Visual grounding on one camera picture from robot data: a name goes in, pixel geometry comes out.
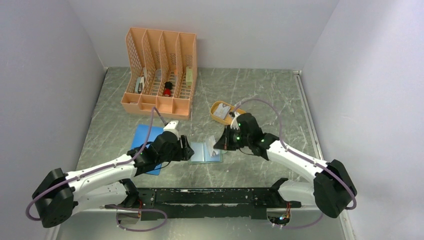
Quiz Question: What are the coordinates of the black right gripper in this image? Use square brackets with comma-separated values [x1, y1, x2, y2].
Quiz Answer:
[213, 124, 252, 151]

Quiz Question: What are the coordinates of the silver credit card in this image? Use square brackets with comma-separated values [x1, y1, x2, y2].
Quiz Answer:
[205, 135, 220, 158]

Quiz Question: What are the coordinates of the yellow oval tray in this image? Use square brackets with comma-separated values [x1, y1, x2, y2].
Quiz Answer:
[209, 100, 236, 125]

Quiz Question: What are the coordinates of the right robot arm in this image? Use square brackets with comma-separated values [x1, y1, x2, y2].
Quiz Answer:
[213, 113, 357, 218]

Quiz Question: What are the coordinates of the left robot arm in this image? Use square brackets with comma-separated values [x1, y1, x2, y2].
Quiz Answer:
[25, 131, 195, 228]

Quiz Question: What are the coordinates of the silver VIP card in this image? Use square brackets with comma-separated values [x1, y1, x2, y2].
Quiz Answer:
[212, 102, 231, 120]

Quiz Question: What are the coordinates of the blue notebook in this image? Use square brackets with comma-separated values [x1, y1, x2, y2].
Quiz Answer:
[130, 124, 163, 176]

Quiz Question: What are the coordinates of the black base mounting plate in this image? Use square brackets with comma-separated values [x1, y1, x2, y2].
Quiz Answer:
[116, 178, 302, 221]

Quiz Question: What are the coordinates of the red black small bottle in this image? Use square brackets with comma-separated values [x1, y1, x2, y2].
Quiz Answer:
[163, 81, 173, 97]

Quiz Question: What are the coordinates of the pale green eraser block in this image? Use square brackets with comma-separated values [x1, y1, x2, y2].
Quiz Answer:
[185, 66, 194, 88]

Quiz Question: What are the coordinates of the white grey utility knife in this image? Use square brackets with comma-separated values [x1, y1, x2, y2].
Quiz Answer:
[134, 75, 145, 94]

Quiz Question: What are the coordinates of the orange plastic file organizer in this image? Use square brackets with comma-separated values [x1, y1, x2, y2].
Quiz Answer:
[121, 27, 198, 120]

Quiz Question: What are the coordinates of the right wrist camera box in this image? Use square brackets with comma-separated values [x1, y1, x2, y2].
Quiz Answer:
[230, 111, 241, 122]

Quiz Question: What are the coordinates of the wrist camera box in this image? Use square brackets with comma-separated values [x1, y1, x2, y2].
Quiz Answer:
[163, 120, 181, 135]
[230, 111, 241, 122]

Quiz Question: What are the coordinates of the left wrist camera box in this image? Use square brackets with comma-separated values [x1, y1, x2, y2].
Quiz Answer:
[163, 120, 181, 135]

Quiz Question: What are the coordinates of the aluminium table edge rail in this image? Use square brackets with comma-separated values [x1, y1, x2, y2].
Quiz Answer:
[293, 70, 324, 160]

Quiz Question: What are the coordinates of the aluminium front frame rail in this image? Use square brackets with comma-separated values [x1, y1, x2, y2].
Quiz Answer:
[44, 188, 357, 240]

